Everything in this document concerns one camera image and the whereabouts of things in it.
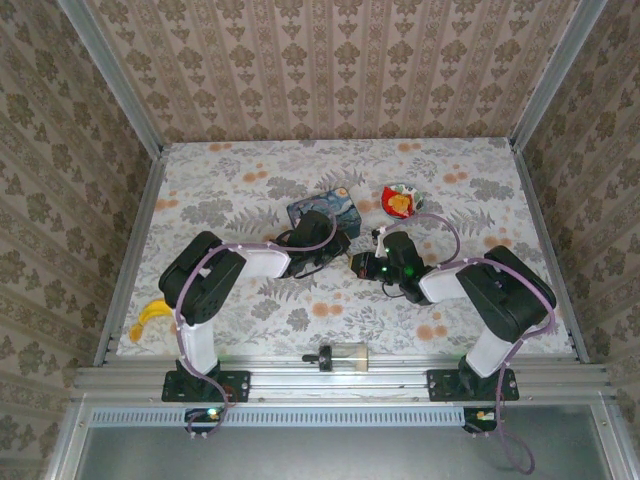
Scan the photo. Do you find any aluminium rail below arm bases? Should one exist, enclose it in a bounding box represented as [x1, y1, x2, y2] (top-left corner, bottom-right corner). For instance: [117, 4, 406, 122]
[72, 357, 616, 405]

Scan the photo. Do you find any blue starry night tin box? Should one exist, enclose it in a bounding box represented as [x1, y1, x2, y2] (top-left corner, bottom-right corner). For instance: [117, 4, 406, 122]
[286, 186, 362, 239]

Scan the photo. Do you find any black connector box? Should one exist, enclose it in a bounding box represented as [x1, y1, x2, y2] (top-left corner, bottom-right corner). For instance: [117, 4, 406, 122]
[184, 407, 226, 434]
[462, 407, 501, 434]

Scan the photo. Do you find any grey metal panel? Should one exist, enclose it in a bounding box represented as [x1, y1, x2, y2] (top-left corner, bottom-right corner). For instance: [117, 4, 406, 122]
[74, 424, 626, 480]

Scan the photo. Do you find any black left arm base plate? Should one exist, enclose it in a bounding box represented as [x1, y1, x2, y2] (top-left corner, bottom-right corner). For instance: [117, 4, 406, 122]
[162, 370, 252, 404]

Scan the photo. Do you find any grey slotted cable duct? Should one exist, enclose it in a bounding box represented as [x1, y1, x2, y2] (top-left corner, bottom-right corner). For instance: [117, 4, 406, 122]
[87, 405, 469, 428]

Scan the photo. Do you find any clear plastic cup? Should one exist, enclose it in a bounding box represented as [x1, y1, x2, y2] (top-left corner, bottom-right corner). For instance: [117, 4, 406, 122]
[329, 343, 371, 374]

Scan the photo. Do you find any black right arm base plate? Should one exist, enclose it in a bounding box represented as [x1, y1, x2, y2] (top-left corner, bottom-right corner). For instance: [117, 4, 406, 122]
[427, 368, 520, 403]

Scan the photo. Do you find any floral tablecloth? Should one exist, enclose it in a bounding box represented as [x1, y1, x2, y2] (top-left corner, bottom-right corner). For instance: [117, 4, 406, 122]
[115, 138, 576, 357]

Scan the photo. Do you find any aluminium corner post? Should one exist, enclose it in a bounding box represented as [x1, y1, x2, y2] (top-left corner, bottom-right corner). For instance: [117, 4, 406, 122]
[510, 0, 610, 151]
[57, 0, 165, 157]

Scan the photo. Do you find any black clamp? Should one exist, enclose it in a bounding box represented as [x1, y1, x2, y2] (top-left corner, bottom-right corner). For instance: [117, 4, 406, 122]
[302, 344, 334, 372]

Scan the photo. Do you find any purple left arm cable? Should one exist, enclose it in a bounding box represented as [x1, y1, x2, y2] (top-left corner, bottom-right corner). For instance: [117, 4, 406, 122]
[172, 209, 339, 441]

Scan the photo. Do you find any yellow banana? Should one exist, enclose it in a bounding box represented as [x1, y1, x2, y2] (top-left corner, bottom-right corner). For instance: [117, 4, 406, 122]
[128, 298, 169, 341]

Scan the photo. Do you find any aluminium side rail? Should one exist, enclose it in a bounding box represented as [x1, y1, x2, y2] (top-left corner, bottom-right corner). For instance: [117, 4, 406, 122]
[93, 154, 170, 357]
[509, 138, 587, 362]

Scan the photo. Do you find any red snack packet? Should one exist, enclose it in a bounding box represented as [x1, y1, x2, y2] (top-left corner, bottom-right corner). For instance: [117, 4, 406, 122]
[380, 183, 425, 220]

